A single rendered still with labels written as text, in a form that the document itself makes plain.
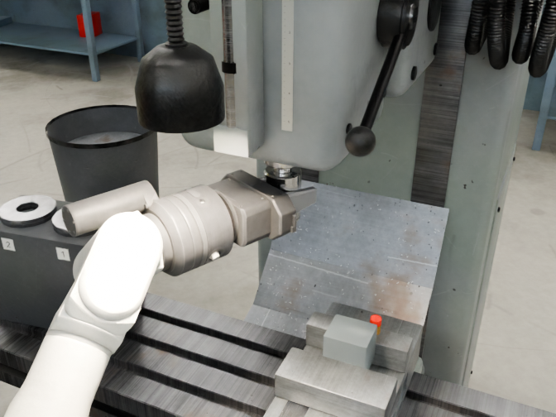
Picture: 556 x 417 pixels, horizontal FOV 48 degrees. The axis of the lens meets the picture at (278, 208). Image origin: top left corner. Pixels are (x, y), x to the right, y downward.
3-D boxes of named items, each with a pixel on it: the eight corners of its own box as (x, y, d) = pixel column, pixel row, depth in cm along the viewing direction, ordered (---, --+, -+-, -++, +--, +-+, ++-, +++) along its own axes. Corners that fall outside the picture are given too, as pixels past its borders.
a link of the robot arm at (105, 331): (174, 227, 64) (124, 352, 57) (146, 251, 71) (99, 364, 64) (115, 198, 62) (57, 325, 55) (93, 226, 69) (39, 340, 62)
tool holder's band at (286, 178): (273, 188, 75) (273, 180, 75) (257, 172, 79) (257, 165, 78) (308, 180, 77) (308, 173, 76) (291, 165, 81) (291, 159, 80)
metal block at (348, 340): (363, 382, 84) (366, 347, 81) (321, 369, 86) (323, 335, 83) (374, 357, 88) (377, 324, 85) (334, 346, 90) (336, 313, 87)
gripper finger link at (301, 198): (312, 204, 80) (275, 219, 76) (313, 181, 78) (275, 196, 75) (320, 208, 79) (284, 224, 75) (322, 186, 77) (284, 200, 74)
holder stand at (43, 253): (111, 343, 103) (93, 240, 93) (-2, 319, 109) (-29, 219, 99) (145, 300, 113) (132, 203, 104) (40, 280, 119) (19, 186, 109)
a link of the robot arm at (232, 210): (298, 184, 71) (212, 218, 64) (296, 256, 75) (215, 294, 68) (232, 150, 79) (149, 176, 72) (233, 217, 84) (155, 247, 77)
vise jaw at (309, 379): (383, 433, 78) (385, 409, 76) (274, 396, 83) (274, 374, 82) (395, 400, 83) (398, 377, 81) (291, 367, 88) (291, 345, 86)
